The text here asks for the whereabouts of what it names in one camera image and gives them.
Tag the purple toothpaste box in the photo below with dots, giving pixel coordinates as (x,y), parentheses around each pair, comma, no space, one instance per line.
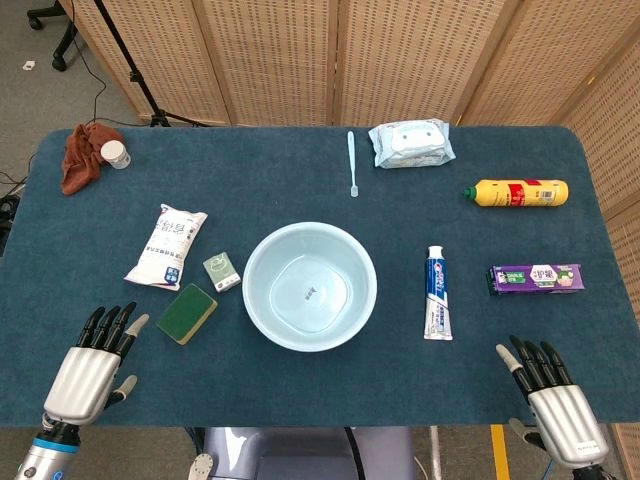
(535,279)

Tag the light blue toothbrush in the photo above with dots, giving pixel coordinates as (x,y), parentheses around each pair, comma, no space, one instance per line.
(352,160)

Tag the green yellow sponge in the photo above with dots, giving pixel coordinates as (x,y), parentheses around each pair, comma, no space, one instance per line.
(186,314)

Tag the brown cloth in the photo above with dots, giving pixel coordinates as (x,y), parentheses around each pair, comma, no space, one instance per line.
(80,160)

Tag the yellow bottle green cap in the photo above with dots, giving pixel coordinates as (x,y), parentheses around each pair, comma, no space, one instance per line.
(515,193)

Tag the small white jar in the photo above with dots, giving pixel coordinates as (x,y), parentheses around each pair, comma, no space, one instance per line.
(115,154)

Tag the blue white toothpaste tube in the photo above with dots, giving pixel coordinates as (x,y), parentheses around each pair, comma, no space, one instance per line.
(438,295)

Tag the yellow floor tape strip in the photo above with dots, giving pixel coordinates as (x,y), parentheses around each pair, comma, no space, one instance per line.
(500,452)

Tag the black tripod stand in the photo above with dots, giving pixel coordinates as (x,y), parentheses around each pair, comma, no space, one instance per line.
(134,76)

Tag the light blue plastic basin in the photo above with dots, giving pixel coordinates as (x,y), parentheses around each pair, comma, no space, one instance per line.
(310,287)

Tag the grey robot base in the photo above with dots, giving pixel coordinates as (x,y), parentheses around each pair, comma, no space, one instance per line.
(300,455)

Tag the wet wipes pack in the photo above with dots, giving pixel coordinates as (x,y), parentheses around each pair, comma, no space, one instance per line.
(412,142)

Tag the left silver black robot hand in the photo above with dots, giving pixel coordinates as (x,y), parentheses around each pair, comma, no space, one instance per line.
(82,380)

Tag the white refill pouch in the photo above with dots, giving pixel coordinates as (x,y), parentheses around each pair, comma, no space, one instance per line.
(167,245)

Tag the black office chair base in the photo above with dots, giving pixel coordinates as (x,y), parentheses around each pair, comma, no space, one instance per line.
(65,47)

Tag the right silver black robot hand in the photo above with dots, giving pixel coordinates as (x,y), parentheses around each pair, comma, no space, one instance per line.
(565,420)

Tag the blue table cloth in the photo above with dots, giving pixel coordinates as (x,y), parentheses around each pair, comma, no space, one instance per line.
(300,385)

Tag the small green tissue pack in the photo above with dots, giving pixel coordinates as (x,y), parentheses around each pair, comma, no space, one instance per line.
(221,271)

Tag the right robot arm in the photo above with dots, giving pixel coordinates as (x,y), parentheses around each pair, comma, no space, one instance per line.
(595,474)

